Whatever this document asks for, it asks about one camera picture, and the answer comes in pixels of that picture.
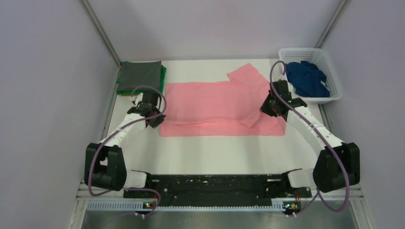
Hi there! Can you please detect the pink t shirt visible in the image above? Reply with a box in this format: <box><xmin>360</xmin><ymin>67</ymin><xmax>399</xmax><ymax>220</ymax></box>
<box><xmin>160</xmin><ymin>63</ymin><xmax>286</xmax><ymax>137</ymax></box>

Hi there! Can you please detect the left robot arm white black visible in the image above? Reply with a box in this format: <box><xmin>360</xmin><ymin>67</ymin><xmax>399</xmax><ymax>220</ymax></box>
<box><xmin>84</xmin><ymin>92</ymin><xmax>166</xmax><ymax>197</ymax></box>

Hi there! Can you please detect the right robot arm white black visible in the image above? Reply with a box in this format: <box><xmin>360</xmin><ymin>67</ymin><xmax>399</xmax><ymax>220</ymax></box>
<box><xmin>260</xmin><ymin>80</ymin><xmax>361</xmax><ymax>197</ymax></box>

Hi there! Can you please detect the folded orange t shirt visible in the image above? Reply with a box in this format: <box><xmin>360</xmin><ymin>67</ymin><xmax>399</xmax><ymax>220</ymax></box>
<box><xmin>120</xmin><ymin>94</ymin><xmax>137</xmax><ymax>97</ymax></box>

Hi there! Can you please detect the folded grey t shirt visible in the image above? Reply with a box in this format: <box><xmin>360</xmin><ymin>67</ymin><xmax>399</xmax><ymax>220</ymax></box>
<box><xmin>117</xmin><ymin>61</ymin><xmax>162</xmax><ymax>91</ymax></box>

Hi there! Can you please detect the folded green t shirt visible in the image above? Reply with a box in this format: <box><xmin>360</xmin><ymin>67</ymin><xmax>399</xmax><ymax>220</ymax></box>
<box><xmin>116</xmin><ymin>65</ymin><xmax>167</xmax><ymax>95</ymax></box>

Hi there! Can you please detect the blue t shirt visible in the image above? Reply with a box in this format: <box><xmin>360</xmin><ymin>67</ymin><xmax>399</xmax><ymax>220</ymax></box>
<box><xmin>286</xmin><ymin>61</ymin><xmax>330</xmax><ymax>98</ymax></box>

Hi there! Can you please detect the white plastic basket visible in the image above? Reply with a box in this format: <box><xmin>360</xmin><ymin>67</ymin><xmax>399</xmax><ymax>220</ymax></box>
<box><xmin>278</xmin><ymin>48</ymin><xmax>342</xmax><ymax>104</ymax></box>

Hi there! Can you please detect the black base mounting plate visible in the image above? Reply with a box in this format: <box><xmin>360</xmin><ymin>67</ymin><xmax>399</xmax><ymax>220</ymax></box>
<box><xmin>123</xmin><ymin>174</ymin><xmax>312</xmax><ymax>207</ymax></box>

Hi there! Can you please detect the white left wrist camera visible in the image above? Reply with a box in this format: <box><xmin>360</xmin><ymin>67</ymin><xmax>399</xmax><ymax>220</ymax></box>
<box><xmin>132</xmin><ymin>95</ymin><xmax>143</xmax><ymax>106</ymax></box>

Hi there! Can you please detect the white slotted cable duct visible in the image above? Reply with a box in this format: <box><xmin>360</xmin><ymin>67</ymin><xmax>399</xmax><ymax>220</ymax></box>
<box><xmin>87</xmin><ymin>200</ymin><xmax>298</xmax><ymax>212</ymax></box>

